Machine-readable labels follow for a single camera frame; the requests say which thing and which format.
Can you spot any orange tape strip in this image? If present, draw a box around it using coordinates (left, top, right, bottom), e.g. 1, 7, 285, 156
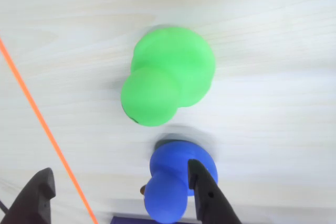
0, 36, 99, 224

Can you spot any blue plastic box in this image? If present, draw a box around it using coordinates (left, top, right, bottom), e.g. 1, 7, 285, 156
110, 216, 203, 224

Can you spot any green rubber duck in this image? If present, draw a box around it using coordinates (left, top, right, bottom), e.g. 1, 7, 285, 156
120, 26, 216, 127

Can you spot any blue rubber duck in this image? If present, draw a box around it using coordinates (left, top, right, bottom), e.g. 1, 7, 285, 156
140, 141, 218, 224

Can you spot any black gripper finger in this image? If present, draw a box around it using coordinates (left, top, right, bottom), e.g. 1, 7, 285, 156
187, 158, 243, 224
0, 167, 57, 224

